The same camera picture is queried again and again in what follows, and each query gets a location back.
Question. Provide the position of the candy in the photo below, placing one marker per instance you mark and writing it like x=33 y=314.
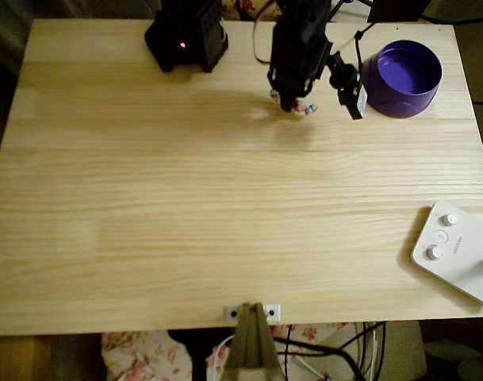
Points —
x=310 y=109

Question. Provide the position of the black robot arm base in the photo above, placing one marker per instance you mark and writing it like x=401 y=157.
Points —
x=177 y=43

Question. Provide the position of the purple bowl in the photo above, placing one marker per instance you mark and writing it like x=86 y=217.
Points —
x=407 y=67

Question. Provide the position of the floral pink cloth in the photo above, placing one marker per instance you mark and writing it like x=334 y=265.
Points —
x=245 y=6
x=138 y=357

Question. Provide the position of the white lamp base with knobs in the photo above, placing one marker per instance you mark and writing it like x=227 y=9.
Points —
x=455 y=258

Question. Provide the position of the beige box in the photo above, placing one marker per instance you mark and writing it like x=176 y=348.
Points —
x=403 y=345

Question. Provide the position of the dark upholstered couch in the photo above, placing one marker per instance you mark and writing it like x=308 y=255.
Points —
x=5 y=35

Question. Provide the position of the white metal bracket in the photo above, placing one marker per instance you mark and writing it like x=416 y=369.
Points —
x=230 y=312

